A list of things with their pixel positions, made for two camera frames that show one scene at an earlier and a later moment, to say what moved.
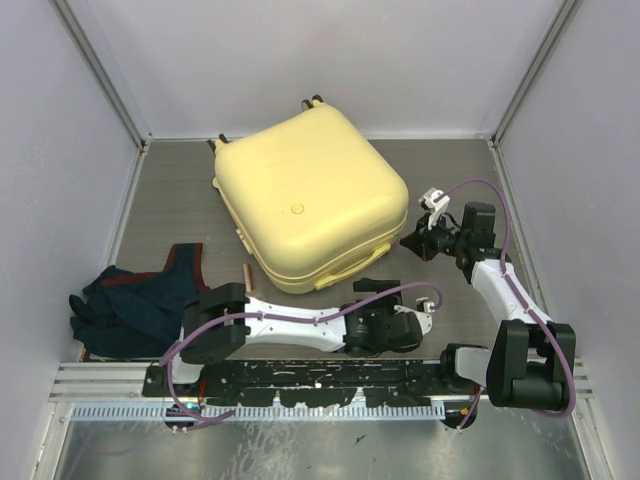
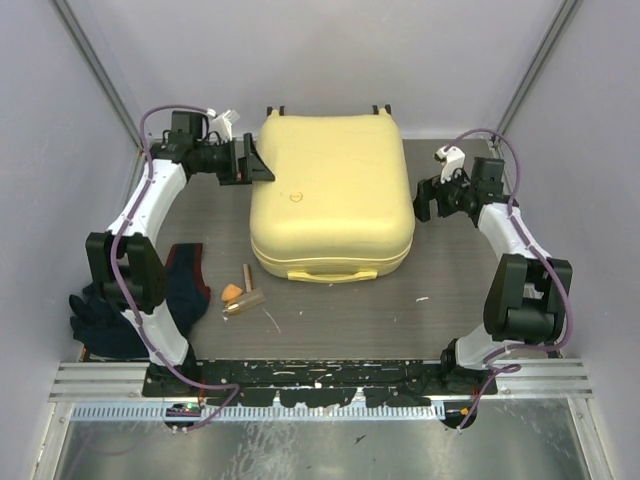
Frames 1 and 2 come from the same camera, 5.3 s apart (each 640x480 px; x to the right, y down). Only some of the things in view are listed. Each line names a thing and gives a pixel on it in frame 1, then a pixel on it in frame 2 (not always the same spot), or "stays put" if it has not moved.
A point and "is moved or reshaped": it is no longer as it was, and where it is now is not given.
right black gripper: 416,241 to 427,189
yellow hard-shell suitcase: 312,197 is moved or reshaped
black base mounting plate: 310,383 stays put
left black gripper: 368,285 to 254,167
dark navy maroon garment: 137,315 stays put
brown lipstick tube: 247,277 stays put
